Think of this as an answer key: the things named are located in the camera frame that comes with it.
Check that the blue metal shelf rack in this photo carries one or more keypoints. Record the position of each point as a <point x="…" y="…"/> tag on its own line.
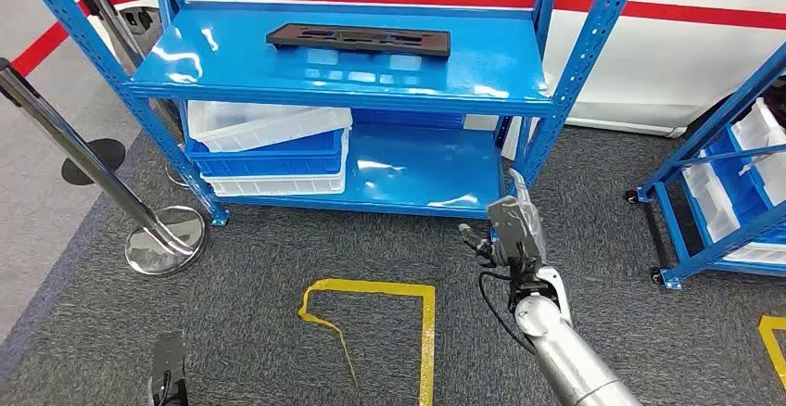
<point x="245" y="65"/>

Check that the blue plastic bin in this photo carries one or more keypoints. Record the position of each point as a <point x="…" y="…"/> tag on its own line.
<point x="737" y="176"/>
<point x="264" y="160"/>

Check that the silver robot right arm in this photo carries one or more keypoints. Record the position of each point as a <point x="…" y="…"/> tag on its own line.
<point x="571" y="354"/>

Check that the blue wheeled metal rack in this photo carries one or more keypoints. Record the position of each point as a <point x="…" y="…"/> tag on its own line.
<point x="712" y="130"/>

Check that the red barrier belt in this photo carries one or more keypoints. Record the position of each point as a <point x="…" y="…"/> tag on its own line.
<point x="43" y="47"/>
<point x="675" y="13"/>

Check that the black plastic frame part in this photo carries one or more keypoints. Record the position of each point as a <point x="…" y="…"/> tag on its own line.
<point x="430" y="44"/>

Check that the yellow tape square peeled corner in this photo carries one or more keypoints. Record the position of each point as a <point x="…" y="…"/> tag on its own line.
<point x="368" y="286"/>

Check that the white car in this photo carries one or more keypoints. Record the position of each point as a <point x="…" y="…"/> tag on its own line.
<point x="645" y="71"/>

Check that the chrome stanchion post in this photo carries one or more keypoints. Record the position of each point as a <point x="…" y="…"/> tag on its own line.
<point x="113" y="25"/>
<point x="73" y="145"/>

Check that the black round-base pole stand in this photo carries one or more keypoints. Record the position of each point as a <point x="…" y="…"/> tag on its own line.
<point x="113" y="151"/>

